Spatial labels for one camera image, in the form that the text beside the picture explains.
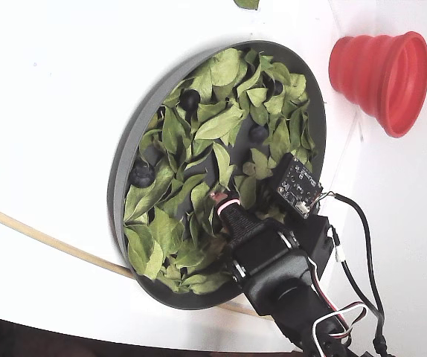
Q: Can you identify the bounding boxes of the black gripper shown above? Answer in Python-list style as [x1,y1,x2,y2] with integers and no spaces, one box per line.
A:
[211,190,318,318]

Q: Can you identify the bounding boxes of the dark blueberry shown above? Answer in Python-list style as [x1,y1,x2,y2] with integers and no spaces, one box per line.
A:
[248,124,269,144]
[129,161,155,187]
[179,89,202,111]

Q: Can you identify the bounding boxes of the beige wooden strip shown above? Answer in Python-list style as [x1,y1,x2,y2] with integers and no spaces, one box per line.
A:
[0,199,274,321]

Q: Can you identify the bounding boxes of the red collapsible silicone cup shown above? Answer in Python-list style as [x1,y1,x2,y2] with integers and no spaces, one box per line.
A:
[328,30,427,138]

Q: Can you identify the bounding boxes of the black camera circuit board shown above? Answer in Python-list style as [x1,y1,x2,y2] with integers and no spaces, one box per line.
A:
[275,155,324,220]

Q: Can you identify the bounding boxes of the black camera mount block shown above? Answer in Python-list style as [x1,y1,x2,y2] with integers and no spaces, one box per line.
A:
[301,213,336,278]

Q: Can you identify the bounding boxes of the white red black servo wires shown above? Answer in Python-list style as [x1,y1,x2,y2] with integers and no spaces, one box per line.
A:
[304,254,370,340]

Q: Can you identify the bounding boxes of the thin black cable white connector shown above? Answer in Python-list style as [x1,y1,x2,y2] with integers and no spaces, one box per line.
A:
[328,225,382,321]

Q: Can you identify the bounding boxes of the thick black cable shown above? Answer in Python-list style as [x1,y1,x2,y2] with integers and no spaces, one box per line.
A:
[319,192,388,357]

